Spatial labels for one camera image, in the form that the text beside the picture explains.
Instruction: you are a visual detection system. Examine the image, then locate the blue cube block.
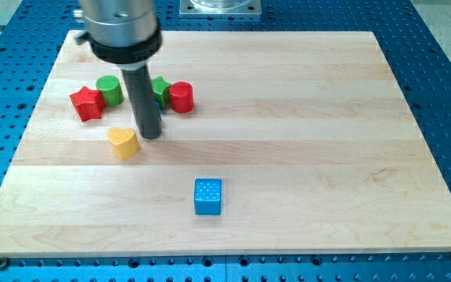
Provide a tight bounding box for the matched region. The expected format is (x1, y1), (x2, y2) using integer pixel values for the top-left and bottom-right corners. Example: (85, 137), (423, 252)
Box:
(193, 179), (222, 215)

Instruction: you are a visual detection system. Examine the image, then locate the green star block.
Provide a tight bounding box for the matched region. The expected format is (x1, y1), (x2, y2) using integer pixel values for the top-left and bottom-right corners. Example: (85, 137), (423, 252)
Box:
(151, 76), (171, 110)

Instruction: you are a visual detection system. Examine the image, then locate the wooden board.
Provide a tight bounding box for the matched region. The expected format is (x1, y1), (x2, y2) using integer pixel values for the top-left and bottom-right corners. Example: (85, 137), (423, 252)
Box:
(0, 31), (451, 258)

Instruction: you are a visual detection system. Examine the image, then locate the green cylinder block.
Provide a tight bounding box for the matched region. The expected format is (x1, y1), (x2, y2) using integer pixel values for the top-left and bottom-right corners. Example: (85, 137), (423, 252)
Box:
(96, 75), (124, 107)

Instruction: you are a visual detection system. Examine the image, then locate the small blue block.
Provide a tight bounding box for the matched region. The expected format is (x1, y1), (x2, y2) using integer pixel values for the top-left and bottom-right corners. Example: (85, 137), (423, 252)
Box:
(155, 102), (162, 121)

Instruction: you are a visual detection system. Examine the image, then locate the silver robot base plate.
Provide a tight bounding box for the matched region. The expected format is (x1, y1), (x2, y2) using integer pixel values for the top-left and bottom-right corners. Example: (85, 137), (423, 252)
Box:
(179, 0), (262, 16)

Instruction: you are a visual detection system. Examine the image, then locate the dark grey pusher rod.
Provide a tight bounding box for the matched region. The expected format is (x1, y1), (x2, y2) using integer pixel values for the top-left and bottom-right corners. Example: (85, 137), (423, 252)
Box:
(122, 65), (161, 139)

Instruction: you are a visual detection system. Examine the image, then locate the red star block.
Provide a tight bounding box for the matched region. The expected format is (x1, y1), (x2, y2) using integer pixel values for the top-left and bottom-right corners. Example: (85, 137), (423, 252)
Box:
(70, 86), (106, 122)

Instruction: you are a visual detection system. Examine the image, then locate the yellow heart block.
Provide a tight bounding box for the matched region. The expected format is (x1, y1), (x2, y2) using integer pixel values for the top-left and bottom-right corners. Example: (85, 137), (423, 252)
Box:
(107, 127), (140, 160)

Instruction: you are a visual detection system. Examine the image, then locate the red cylinder block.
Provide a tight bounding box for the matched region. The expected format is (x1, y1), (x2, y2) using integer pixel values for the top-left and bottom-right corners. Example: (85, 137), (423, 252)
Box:
(169, 81), (194, 113)

